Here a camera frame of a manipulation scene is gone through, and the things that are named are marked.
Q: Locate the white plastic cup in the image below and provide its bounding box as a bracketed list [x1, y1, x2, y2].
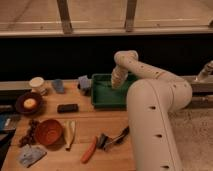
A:
[29, 77, 47, 95]

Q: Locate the orange carrot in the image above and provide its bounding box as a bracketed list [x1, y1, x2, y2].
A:
[81, 137, 98, 163]

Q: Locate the dark bowl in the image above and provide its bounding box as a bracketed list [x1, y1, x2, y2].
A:
[15, 92, 43, 115]

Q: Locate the orange bowl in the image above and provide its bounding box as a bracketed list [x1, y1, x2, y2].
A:
[34, 119, 63, 146]

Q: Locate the blue grey box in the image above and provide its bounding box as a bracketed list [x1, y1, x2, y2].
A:
[78, 75, 91, 91]

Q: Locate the blue grey cloth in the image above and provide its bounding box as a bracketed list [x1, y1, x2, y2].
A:
[18, 145, 47, 168]

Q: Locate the bunch of dark grapes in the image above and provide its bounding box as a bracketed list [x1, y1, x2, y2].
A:
[19, 120, 39, 147]

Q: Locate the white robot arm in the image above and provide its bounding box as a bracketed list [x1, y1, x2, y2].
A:
[111, 50, 192, 171]

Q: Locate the green plastic bin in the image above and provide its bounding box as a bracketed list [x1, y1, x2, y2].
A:
[91, 73, 137, 109]

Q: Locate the yellow round fruit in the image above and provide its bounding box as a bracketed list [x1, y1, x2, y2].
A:
[23, 98, 37, 109]

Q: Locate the black rectangular block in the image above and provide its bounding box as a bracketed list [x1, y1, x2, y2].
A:
[57, 104, 79, 113]

